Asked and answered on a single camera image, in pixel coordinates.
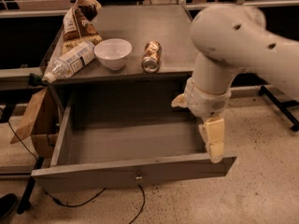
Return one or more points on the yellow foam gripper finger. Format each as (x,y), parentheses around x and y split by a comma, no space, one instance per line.
(212,132)
(180,101)

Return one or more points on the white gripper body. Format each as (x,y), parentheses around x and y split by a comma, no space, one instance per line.
(204,103)

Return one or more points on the grey top drawer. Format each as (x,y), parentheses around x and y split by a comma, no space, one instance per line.
(112,141)

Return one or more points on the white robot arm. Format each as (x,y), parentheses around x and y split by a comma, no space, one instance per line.
(231,39)

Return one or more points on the grey drawer cabinet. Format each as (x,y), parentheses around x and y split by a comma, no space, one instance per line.
(129,91)

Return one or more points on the metal soda can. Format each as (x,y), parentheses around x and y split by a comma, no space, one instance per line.
(151,58)

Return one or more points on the black chair base leg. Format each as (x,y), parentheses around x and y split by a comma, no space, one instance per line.
(283,107)

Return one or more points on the white bowl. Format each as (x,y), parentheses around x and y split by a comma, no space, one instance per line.
(113,53)

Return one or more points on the clear plastic water bottle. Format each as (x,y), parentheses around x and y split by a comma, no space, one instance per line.
(71,62)

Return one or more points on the brown chip bag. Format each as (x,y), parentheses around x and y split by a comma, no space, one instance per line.
(78,20)

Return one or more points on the brown cardboard box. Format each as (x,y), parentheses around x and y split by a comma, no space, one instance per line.
(39,122)

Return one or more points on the black stand leg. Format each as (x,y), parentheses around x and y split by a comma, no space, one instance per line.
(25,204)

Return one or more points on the black shoe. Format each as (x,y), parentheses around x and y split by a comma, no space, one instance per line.
(7,204)

